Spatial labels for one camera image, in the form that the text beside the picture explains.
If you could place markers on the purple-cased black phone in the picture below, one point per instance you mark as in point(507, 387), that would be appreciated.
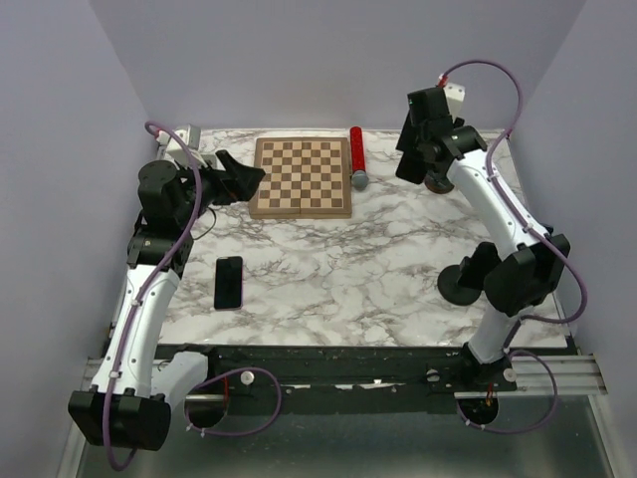
point(228, 284)

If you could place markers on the red handled microphone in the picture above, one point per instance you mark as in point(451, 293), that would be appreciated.
point(359, 178)

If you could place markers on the black front mounting rail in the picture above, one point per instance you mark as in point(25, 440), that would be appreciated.
point(306, 380)

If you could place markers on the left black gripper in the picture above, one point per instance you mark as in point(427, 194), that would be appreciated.
point(242, 181)

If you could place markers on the left aluminium extrusion rail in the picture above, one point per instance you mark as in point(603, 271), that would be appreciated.
point(97, 371)

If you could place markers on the brown round phone stand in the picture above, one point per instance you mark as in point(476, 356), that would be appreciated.
point(437, 183)

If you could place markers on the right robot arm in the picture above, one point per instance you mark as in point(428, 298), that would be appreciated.
point(515, 270)

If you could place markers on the wooden chessboard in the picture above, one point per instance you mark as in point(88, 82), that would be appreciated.
point(305, 178)

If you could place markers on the black round phone stand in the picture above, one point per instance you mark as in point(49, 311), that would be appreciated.
point(450, 289)

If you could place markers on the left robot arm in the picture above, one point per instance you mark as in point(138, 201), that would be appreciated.
point(130, 402)

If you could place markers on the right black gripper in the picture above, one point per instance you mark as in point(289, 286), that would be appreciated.
point(458, 123)

